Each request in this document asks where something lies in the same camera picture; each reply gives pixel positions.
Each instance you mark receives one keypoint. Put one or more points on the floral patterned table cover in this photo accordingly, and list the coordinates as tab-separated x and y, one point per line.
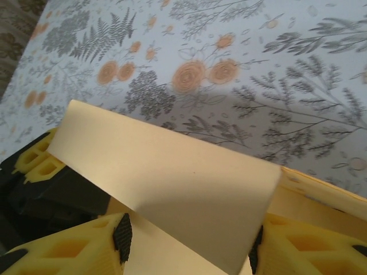
258	43

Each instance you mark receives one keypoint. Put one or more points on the yellow paper box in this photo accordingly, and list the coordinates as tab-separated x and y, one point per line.
172	172

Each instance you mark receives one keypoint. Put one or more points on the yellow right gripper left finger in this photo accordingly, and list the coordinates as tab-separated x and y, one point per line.
57	252

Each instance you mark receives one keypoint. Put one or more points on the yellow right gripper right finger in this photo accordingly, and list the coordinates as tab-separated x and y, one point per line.
315	252

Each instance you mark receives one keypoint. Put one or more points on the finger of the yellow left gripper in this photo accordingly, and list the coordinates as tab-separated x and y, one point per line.
33	169

